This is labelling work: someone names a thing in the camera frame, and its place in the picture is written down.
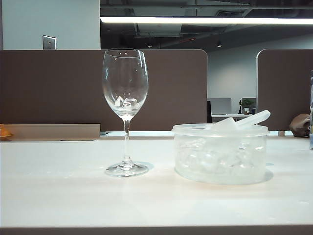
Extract translucent round plastic container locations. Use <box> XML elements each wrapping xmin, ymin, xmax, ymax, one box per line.
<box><xmin>171</xmin><ymin>123</ymin><xmax>270</xmax><ymax>186</ymax></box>

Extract small clear ice cube cluster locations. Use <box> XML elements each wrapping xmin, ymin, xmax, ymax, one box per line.
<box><xmin>114</xmin><ymin>95</ymin><xmax>139</xmax><ymax>109</ymax></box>

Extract grey wall switch plate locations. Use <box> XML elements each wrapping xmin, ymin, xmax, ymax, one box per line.
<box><xmin>42</xmin><ymin>35</ymin><xmax>57</xmax><ymax>50</ymax></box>

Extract wide brown desk partition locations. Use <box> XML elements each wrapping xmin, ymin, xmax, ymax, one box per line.
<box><xmin>0</xmin><ymin>49</ymin><xmax>209</xmax><ymax>132</ymax></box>

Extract long ceiling strip light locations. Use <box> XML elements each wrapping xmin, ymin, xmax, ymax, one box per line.
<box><xmin>100</xmin><ymin>16</ymin><xmax>313</xmax><ymax>25</ymax></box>

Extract brown lumpy bag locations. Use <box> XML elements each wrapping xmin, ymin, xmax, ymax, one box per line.
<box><xmin>289</xmin><ymin>113</ymin><xmax>311</xmax><ymax>138</ymax></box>

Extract white background desk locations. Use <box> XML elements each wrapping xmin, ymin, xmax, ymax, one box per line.
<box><xmin>211</xmin><ymin>113</ymin><xmax>257</xmax><ymax>123</ymax></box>

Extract translucent white ice shovel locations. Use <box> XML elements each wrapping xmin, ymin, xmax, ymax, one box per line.
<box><xmin>211</xmin><ymin>110</ymin><xmax>271</xmax><ymax>132</ymax></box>

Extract grey background partition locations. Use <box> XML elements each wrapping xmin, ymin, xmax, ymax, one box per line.
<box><xmin>208</xmin><ymin>98</ymin><xmax>232</xmax><ymax>115</ymax></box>

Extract green potted plant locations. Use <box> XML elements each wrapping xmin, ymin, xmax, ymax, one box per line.
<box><xmin>239</xmin><ymin>98</ymin><xmax>255</xmax><ymax>115</ymax></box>

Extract clear plastic bottle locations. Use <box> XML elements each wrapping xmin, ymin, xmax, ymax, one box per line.
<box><xmin>309</xmin><ymin>70</ymin><xmax>313</xmax><ymax>150</ymax></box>

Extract clear wine glass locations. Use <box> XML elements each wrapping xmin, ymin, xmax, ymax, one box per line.
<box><xmin>102</xmin><ymin>47</ymin><xmax>150</xmax><ymax>178</ymax></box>

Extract ice cube pile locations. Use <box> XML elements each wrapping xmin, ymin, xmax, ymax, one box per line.
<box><xmin>178</xmin><ymin>141</ymin><xmax>265</xmax><ymax>177</ymax></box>

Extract narrow brown desk partition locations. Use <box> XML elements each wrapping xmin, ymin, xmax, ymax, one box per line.
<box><xmin>256</xmin><ymin>48</ymin><xmax>313</xmax><ymax>131</ymax></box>

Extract orange object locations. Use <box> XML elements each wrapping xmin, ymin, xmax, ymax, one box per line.
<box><xmin>0</xmin><ymin>124</ymin><xmax>13</xmax><ymax>138</ymax></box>

